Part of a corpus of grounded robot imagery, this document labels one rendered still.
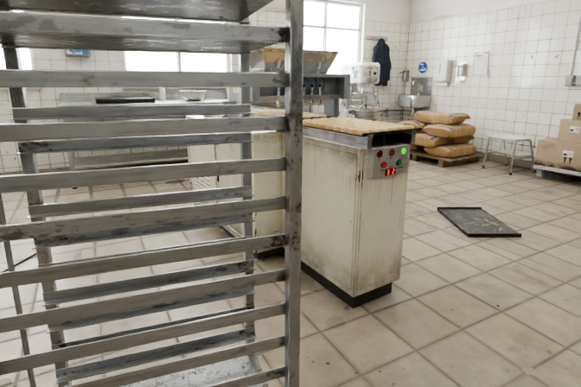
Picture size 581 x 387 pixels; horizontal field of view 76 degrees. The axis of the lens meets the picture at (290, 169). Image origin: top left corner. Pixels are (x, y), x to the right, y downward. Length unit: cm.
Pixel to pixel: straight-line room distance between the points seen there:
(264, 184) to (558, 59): 439
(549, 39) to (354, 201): 446
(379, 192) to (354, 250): 31
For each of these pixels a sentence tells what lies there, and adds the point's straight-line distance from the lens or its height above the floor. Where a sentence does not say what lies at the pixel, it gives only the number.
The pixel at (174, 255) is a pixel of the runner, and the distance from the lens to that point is 84.
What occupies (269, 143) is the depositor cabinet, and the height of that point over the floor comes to 77.
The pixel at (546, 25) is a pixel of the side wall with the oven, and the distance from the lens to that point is 592.
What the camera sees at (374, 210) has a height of 53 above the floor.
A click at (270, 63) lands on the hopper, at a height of 123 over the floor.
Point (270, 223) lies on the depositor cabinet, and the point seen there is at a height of 27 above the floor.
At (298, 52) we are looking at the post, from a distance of 79.
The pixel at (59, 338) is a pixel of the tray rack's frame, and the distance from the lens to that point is 145.
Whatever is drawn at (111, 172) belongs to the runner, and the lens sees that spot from 78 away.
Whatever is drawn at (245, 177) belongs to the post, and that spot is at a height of 83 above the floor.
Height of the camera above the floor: 114
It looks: 13 degrees down
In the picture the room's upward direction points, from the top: straight up
